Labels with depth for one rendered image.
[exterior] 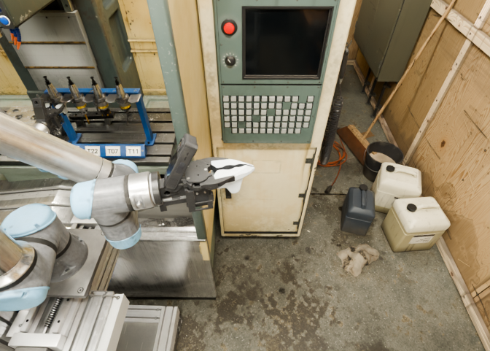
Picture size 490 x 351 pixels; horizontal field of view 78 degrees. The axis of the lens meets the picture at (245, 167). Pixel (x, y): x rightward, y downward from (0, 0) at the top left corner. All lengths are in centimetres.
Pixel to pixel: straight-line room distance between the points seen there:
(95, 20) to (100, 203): 168
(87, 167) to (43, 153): 9
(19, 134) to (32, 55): 174
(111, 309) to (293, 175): 116
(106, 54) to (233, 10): 124
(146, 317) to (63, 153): 140
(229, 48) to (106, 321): 102
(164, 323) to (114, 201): 138
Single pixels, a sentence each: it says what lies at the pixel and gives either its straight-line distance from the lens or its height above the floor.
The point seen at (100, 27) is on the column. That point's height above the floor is 132.
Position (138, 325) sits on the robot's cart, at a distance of 200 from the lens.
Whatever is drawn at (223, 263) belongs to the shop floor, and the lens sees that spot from 229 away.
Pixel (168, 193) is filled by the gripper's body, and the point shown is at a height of 155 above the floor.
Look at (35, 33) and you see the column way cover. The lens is 236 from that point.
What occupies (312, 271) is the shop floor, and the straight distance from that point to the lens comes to 230.
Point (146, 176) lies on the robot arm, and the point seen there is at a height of 160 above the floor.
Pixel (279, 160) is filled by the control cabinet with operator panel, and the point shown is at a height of 86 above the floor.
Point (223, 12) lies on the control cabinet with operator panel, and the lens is 122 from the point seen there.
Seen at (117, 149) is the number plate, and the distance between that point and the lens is 176.
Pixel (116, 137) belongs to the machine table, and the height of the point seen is 90.
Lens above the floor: 204
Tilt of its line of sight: 46 degrees down
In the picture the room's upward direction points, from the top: straight up
